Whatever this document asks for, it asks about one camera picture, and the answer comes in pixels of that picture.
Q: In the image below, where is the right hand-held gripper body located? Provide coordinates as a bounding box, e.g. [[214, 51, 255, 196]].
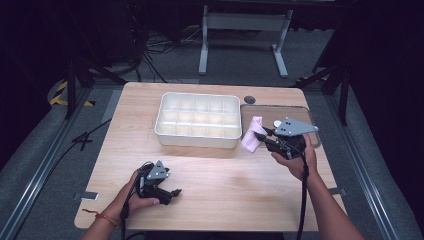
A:
[[265, 116, 320, 161]]

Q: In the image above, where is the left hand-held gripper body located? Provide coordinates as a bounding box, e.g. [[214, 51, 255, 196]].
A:
[[136, 160, 174, 206]]

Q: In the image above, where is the pink sock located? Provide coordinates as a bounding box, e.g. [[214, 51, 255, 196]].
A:
[[240, 115, 269, 154]]

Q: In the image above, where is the white compartment storage box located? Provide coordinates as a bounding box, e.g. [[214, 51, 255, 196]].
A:
[[154, 91, 243, 149]]

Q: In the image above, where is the person's right hand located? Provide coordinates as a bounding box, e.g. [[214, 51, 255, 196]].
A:
[[269, 134, 320, 183]]

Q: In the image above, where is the person's left hand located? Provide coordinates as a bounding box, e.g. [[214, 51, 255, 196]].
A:
[[107, 169, 161, 222]]

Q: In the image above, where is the grey tape piece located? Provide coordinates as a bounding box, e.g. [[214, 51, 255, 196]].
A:
[[327, 187, 348, 197], [73, 190, 100, 202]]

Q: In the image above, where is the black metal stand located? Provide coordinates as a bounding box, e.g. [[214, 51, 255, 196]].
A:
[[64, 54, 128, 120], [292, 63, 352, 127]]

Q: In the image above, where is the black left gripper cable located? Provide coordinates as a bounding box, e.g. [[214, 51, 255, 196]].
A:
[[119, 186, 146, 240]]

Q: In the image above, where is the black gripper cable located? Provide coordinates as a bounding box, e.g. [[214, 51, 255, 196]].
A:
[[119, 186, 146, 240], [295, 151, 310, 240]]

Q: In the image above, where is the red string bracelet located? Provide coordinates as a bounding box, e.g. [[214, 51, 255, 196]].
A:
[[81, 208, 119, 228]]

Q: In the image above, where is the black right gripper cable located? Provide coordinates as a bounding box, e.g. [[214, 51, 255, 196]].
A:
[[295, 151, 310, 240]]

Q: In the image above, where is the aluminium floor rail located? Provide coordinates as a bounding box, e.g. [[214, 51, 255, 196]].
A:
[[0, 87, 92, 240], [323, 94, 401, 240]]

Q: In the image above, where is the black floor cable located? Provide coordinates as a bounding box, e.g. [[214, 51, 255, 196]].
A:
[[11, 117, 113, 240]]

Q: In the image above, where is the white metal desk frame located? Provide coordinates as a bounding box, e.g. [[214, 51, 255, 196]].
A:
[[198, 4, 295, 79]]

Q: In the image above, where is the tangle of black cables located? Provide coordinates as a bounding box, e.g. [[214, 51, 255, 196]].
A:
[[131, 24, 204, 84]]

